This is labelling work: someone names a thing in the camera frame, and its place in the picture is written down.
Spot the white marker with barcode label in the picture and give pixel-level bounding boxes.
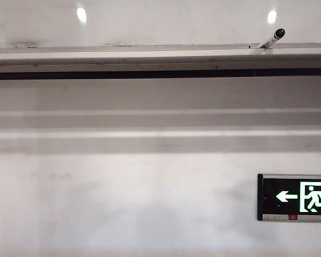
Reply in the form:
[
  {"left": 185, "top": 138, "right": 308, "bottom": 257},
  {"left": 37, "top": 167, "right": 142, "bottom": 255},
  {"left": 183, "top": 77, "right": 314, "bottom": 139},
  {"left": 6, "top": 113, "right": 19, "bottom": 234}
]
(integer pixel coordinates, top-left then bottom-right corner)
[{"left": 258, "top": 27, "right": 286, "bottom": 50}]

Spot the white whiteboard with aluminium frame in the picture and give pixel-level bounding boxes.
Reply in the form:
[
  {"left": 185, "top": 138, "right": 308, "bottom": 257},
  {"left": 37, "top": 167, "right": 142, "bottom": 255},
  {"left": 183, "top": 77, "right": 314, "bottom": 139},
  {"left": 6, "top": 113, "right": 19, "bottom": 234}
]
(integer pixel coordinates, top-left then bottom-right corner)
[{"left": 0, "top": 0, "right": 321, "bottom": 49}]

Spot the aluminium whiteboard tray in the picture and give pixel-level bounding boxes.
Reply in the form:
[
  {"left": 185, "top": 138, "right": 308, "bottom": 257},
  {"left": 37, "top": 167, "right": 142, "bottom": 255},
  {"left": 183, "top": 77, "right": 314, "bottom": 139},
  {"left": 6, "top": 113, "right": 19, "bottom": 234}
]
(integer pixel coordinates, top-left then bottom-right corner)
[{"left": 0, "top": 42, "right": 321, "bottom": 81}]

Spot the green emergency exit sign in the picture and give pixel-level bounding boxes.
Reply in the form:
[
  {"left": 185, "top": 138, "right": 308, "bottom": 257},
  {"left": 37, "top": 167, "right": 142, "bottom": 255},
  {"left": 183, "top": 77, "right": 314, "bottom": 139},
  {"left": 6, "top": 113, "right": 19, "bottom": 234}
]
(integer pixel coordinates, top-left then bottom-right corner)
[{"left": 257, "top": 173, "right": 321, "bottom": 222}]

